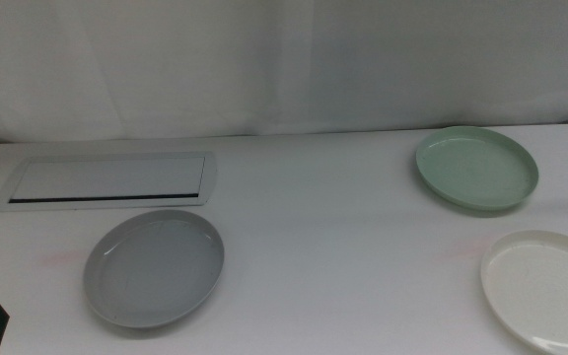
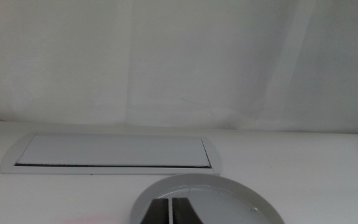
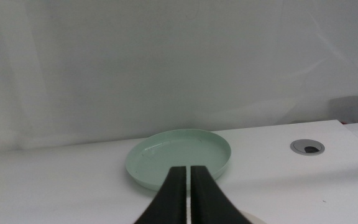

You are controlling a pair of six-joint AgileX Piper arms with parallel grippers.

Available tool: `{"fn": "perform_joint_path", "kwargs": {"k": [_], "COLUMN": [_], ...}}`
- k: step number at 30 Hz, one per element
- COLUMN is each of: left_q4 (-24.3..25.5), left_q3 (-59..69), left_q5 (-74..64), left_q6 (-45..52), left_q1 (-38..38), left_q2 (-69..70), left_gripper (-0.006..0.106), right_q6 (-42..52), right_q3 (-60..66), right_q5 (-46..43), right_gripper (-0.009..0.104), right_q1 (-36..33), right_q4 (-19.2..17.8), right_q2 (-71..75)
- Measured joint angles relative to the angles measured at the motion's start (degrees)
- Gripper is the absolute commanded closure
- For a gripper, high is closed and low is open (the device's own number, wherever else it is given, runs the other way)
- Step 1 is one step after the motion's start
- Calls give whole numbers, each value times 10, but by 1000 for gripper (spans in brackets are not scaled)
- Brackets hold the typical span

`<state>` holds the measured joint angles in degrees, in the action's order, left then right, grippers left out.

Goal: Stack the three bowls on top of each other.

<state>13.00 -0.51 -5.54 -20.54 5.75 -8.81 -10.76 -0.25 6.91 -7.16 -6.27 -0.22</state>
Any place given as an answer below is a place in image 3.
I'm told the white backdrop curtain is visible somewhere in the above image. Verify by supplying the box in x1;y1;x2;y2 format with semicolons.
0;0;358;154

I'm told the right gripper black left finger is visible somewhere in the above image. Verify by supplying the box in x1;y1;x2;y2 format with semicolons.
134;166;188;224

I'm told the grey round cable grommet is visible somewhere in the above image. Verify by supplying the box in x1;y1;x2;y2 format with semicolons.
290;139;326;156

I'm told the white shallow bowl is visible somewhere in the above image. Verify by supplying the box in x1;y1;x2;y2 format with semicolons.
240;210;269;224

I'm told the pale green shallow bowl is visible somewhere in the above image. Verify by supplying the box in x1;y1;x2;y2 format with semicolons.
124;128;232;192

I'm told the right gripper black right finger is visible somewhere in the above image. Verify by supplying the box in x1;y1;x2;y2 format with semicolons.
190;165;253;224

